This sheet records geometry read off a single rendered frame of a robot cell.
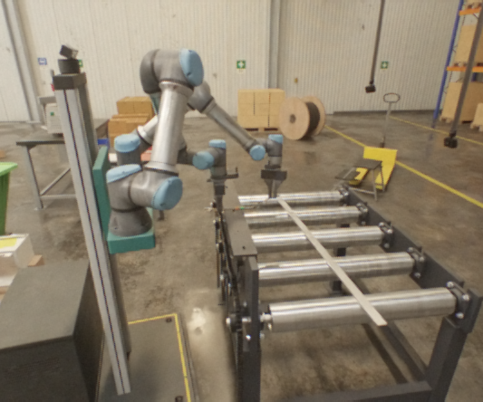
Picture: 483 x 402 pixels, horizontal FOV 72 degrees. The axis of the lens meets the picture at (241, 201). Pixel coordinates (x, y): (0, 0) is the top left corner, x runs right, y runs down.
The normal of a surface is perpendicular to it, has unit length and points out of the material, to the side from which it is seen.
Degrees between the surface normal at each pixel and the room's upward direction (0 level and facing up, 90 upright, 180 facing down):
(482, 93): 90
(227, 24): 90
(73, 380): 90
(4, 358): 90
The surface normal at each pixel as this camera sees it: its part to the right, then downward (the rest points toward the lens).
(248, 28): 0.14, 0.39
